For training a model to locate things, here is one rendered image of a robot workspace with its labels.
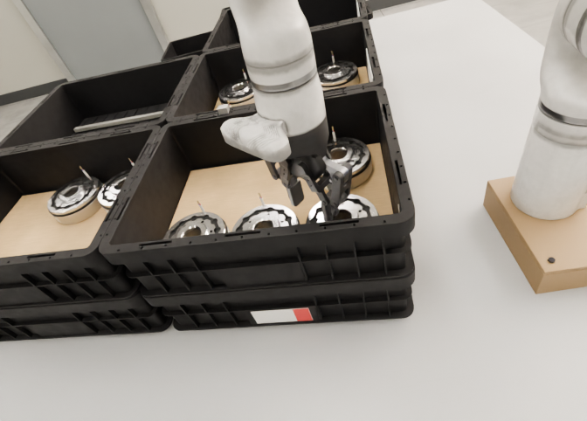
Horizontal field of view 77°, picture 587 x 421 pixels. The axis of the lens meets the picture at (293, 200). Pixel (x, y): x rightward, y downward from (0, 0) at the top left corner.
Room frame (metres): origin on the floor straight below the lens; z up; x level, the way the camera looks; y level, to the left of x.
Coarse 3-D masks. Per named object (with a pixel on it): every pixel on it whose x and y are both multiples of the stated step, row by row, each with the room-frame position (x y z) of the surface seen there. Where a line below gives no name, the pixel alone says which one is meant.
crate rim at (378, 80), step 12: (336, 24) 0.84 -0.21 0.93; (348, 24) 0.82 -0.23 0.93; (372, 36) 0.72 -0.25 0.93; (228, 48) 0.91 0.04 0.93; (240, 48) 0.89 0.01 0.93; (372, 48) 0.67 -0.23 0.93; (372, 60) 0.63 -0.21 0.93; (192, 72) 0.83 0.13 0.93; (372, 72) 0.59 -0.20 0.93; (360, 84) 0.56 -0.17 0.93; (372, 84) 0.55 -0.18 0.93; (180, 96) 0.73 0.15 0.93; (240, 108) 0.61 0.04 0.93; (168, 120) 0.65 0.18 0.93; (180, 120) 0.63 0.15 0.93
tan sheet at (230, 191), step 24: (216, 168) 0.60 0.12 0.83; (240, 168) 0.57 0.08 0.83; (264, 168) 0.55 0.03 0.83; (192, 192) 0.55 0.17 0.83; (216, 192) 0.53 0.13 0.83; (240, 192) 0.50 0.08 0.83; (264, 192) 0.49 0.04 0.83; (312, 192) 0.45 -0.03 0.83; (360, 192) 0.41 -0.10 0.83; (384, 192) 0.40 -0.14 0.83; (240, 216) 0.45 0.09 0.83
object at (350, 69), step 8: (328, 64) 0.81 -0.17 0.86; (344, 64) 0.79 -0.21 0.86; (352, 64) 0.77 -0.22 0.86; (320, 72) 0.78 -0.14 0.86; (344, 72) 0.75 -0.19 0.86; (352, 72) 0.73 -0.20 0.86; (320, 80) 0.75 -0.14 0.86; (328, 80) 0.74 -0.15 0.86; (336, 80) 0.72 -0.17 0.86; (344, 80) 0.72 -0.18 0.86
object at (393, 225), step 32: (352, 96) 0.54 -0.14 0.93; (384, 96) 0.50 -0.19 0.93; (384, 128) 0.42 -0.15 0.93; (128, 192) 0.46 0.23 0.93; (320, 224) 0.29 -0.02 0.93; (352, 224) 0.27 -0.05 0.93; (384, 224) 0.26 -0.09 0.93; (128, 256) 0.34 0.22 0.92; (160, 256) 0.33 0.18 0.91; (192, 256) 0.32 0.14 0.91
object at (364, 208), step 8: (352, 200) 0.37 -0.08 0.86; (360, 200) 0.37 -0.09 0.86; (368, 200) 0.36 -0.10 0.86; (320, 208) 0.38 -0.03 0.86; (360, 208) 0.35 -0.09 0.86; (368, 208) 0.35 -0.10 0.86; (312, 216) 0.37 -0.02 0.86; (320, 216) 0.36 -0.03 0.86; (360, 216) 0.34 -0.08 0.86; (368, 216) 0.34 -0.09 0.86
